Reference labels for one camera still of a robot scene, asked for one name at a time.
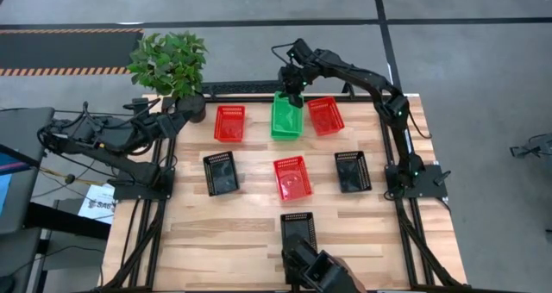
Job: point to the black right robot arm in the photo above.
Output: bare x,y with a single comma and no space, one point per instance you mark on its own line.
371,86

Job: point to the black plastic basket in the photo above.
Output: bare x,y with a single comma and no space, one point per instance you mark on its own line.
297,224
353,172
221,174

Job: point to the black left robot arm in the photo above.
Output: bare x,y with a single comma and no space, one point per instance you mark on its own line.
108,142

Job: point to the black aluminium table frame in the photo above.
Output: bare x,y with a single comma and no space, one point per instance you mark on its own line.
241,98

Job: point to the black side desk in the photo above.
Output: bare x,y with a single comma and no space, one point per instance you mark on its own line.
69,220

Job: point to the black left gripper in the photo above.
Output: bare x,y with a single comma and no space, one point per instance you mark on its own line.
172,121

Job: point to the green leafy artificial plant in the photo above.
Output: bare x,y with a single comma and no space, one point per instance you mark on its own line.
168,62

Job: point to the black plant pot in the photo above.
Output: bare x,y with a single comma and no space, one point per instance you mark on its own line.
199,110

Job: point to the black hazard-striped floor mat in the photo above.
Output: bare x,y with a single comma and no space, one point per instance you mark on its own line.
64,51

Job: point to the white printed paper sheet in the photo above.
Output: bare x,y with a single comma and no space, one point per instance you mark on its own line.
100,203

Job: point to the black chair base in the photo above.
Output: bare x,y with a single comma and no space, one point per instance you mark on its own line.
535,146

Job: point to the red plastic basket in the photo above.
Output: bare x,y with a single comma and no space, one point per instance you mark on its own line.
229,124
293,178
325,115

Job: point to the person's forearm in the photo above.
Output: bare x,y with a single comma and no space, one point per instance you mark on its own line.
353,279

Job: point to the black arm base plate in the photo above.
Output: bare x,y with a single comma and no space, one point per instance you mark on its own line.
144,191
429,181

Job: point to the black boxy device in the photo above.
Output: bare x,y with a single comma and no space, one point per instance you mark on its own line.
319,271

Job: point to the grey monitor with blue screen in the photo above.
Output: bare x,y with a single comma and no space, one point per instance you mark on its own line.
21,155

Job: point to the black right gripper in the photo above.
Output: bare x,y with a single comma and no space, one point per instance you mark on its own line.
293,79

